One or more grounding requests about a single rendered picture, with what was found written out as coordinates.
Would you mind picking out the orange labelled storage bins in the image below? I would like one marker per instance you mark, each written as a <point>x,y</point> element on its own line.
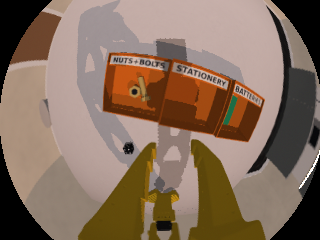
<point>189,105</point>

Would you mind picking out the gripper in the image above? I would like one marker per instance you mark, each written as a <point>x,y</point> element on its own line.
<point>121,217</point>

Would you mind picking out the black die with white pips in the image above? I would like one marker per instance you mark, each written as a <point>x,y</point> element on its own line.
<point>128,148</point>

